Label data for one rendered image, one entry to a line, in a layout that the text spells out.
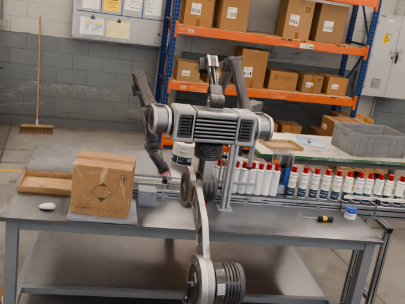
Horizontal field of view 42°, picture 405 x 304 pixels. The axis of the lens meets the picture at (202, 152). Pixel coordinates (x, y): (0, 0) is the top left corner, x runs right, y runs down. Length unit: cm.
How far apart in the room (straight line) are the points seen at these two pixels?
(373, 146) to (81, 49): 410
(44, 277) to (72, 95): 432
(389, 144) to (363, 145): 28
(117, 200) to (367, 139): 287
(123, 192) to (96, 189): 14
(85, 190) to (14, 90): 481
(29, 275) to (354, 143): 301
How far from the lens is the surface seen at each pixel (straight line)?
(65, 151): 388
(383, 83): 847
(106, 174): 275
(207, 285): 216
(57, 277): 352
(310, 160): 480
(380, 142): 515
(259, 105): 308
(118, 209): 282
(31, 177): 335
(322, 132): 754
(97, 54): 741
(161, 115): 239
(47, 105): 753
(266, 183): 332
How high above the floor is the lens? 204
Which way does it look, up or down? 17 degrees down
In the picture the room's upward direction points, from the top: 8 degrees clockwise
